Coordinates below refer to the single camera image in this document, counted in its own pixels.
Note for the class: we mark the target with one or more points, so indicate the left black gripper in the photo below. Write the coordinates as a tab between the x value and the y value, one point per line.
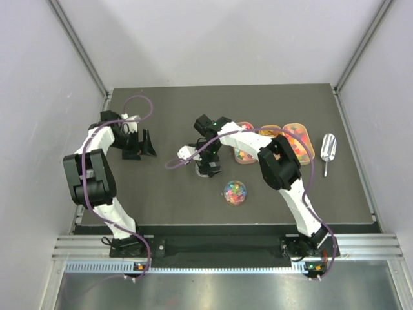
135	146

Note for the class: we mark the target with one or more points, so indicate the orange tray of star candies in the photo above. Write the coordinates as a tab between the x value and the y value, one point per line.
302	146

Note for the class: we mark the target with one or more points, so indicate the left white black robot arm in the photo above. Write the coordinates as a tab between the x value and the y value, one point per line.
92	184

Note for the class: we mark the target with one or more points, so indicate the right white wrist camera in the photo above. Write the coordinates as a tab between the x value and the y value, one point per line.
187	152

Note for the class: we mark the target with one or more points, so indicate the clear round jar lid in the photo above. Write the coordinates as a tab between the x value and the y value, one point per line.
204	171

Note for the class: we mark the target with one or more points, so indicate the yellow tray of popsicle candies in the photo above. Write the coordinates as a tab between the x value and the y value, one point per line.
269	130

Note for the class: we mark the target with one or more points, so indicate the pink tray of block candies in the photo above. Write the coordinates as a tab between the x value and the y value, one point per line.
241	156

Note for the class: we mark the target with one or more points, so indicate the slotted cable duct rail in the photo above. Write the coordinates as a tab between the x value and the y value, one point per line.
135	268

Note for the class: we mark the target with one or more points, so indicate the clear round plastic jar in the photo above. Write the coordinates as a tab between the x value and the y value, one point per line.
234	193

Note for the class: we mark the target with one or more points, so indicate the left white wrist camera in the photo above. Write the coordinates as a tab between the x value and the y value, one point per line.
130	123

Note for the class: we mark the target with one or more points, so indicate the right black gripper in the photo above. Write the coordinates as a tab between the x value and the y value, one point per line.
205	168

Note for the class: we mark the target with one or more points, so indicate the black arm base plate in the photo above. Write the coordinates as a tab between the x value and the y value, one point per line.
288	246

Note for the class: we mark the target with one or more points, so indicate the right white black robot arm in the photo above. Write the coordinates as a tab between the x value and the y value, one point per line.
279	166

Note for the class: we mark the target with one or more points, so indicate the silver metal scoop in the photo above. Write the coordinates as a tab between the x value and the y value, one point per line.
328	150

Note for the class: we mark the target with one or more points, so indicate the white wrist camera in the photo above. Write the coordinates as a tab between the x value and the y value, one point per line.
130	123
187	152

